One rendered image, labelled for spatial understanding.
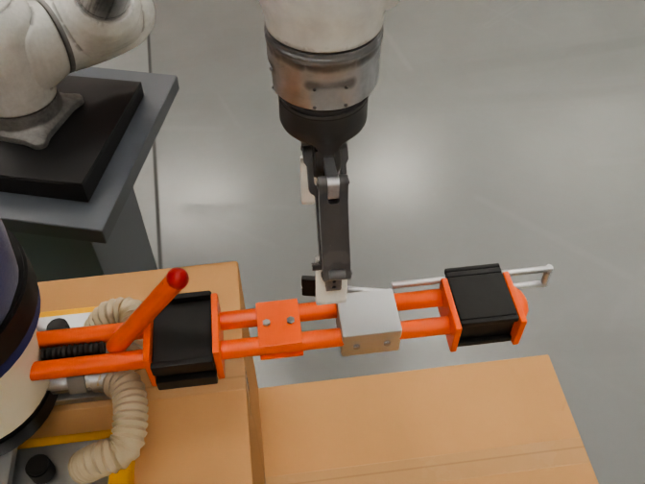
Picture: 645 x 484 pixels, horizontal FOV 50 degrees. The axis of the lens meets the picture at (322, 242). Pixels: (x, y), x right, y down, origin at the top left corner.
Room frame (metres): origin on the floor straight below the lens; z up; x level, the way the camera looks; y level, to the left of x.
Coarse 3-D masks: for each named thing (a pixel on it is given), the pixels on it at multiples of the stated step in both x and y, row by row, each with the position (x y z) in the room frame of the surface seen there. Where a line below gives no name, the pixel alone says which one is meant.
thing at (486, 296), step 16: (448, 288) 0.49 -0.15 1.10; (464, 288) 0.49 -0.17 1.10; (480, 288) 0.49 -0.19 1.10; (496, 288) 0.49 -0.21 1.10; (512, 288) 0.49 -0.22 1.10; (448, 304) 0.46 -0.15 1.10; (464, 304) 0.46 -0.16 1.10; (480, 304) 0.46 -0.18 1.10; (496, 304) 0.46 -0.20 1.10; (512, 304) 0.46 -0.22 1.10; (464, 320) 0.44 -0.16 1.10; (480, 320) 0.44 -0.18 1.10; (496, 320) 0.44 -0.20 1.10; (512, 320) 0.44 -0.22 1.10; (448, 336) 0.44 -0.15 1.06; (464, 336) 0.44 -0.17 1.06; (480, 336) 0.45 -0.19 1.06; (496, 336) 0.45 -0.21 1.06; (512, 336) 0.45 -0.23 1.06
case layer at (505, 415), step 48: (336, 384) 0.66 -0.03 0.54; (384, 384) 0.66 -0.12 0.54; (432, 384) 0.66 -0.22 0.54; (480, 384) 0.66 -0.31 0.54; (528, 384) 0.66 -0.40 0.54; (288, 432) 0.56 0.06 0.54; (336, 432) 0.56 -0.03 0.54; (384, 432) 0.56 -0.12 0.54; (432, 432) 0.56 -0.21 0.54; (480, 432) 0.56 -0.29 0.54; (528, 432) 0.56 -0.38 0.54; (576, 432) 0.56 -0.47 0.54; (288, 480) 0.47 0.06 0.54; (336, 480) 0.47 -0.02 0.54; (384, 480) 0.47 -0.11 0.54; (432, 480) 0.47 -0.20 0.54; (480, 480) 0.47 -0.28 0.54; (528, 480) 0.47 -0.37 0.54; (576, 480) 0.47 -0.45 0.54
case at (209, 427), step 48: (48, 288) 0.60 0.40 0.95; (96, 288) 0.60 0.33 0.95; (144, 288) 0.60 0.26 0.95; (192, 288) 0.60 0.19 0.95; (240, 288) 0.61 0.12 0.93; (240, 336) 0.52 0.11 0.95; (240, 384) 0.44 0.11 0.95; (48, 432) 0.38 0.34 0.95; (192, 432) 0.38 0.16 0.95; (240, 432) 0.38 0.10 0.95; (144, 480) 0.32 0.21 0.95; (192, 480) 0.32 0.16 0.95; (240, 480) 0.32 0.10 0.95
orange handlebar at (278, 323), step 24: (240, 312) 0.46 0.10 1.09; (264, 312) 0.46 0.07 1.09; (288, 312) 0.46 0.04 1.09; (312, 312) 0.46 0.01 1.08; (336, 312) 0.47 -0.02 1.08; (48, 336) 0.43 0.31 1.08; (72, 336) 0.43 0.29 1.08; (96, 336) 0.43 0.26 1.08; (264, 336) 0.43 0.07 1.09; (288, 336) 0.43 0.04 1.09; (312, 336) 0.43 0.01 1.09; (336, 336) 0.43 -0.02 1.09; (408, 336) 0.44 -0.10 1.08; (48, 360) 0.40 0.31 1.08; (72, 360) 0.40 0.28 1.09; (96, 360) 0.40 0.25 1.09; (120, 360) 0.40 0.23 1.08
